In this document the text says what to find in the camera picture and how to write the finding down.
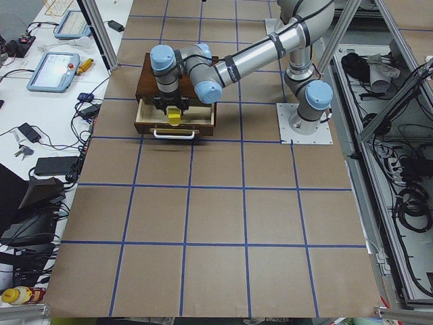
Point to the yellow cube block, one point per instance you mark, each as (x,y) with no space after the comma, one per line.
(174,116)

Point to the dark wooden drawer box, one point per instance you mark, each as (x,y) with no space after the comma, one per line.
(201,117)

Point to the white drawer handle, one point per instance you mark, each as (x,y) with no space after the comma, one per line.
(182,134)

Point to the small blue device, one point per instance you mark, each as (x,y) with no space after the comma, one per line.
(85,97)

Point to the yellow hand tool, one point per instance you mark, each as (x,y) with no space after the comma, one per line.
(84,66)

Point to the black power adapter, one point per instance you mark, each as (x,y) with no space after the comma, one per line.
(114,25)

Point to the near blue teach pendant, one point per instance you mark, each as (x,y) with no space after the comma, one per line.
(54,72)

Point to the blue teach pendant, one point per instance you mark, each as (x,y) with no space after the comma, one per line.
(72,26)
(54,72)

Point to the far blue teach pendant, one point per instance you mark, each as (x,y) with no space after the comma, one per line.
(72,26)

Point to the black flat laptop brick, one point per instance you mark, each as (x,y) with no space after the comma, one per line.
(56,165)

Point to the black smartphone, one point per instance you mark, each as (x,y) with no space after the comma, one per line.
(29,133)

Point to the metal keys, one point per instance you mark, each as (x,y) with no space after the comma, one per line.
(24,151)

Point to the yellow lidded bottle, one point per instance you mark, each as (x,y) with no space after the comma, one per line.
(23,295)

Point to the aluminium frame post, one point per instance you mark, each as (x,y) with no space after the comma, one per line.
(94,21)

